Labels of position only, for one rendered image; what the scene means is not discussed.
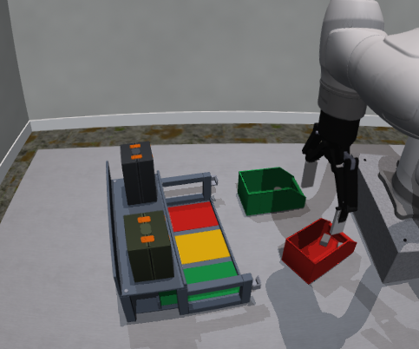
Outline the grey metal shelf rack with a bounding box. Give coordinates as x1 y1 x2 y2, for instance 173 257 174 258
106 161 261 322

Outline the red bin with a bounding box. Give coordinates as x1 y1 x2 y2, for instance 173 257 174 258
282 218 357 285

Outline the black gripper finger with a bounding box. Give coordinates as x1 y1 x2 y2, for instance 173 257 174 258
301 122 328 188
327 148 359 234

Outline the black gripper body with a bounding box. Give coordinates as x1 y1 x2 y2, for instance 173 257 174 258
318 109 360 165

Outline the black case with orange handles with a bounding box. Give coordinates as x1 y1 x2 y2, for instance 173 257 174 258
120 141 157 205

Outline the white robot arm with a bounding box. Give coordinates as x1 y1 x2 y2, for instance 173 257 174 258
318 0 419 220

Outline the green bin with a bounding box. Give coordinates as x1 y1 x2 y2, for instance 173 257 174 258
238 167 304 215

